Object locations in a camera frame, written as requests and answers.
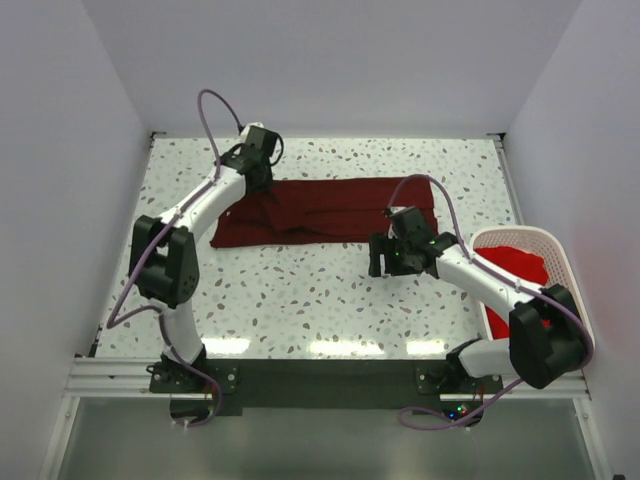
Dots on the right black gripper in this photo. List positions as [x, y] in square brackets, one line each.
[380, 244]

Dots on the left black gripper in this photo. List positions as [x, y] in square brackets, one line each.
[268, 183]

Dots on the dark red t-shirt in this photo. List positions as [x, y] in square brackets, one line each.
[298, 212]

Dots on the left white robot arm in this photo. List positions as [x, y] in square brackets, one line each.
[164, 265]

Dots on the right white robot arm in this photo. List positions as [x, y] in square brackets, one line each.
[547, 336]

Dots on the bright red t-shirt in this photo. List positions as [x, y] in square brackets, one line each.
[525, 265]

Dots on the white plastic laundry basket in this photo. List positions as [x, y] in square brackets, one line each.
[565, 270]

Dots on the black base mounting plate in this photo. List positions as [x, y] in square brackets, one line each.
[242, 384]

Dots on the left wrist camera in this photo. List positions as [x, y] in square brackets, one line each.
[250, 125]

